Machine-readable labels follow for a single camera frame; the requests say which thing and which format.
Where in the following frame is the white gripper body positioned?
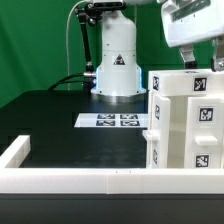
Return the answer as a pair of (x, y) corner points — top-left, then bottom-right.
(161, 0), (224, 47)

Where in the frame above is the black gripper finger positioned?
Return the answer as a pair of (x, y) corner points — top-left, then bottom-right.
(211, 35), (224, 72)
(179, 45), (197, 69)

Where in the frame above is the white cabinet body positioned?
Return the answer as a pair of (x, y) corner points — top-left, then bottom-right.
(146, 89), (224, 170)

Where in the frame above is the white cabinet door panel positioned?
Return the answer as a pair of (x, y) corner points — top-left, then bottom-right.
(143, 92), (171, 168)

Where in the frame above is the white cabinet top block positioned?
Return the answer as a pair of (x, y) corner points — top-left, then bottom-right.
(148, 69), (224, 96)

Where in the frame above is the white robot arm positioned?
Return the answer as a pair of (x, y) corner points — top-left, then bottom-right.
(84, 0), (224, 102)

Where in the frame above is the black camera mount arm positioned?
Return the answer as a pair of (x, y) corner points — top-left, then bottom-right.
(75, 3), (102, 89)

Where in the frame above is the white cable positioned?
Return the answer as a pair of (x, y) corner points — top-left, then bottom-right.
(65, 0), (88, 91)

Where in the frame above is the white marker base plate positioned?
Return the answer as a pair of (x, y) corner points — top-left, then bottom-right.
(74, 113), (148, 128)

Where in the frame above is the black cable bundle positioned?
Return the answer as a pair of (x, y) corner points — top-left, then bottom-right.
(47, 73), (95, 92)

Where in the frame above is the white U-shaped fence wall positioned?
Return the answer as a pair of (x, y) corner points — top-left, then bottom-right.
(0, 135), (224, 194)

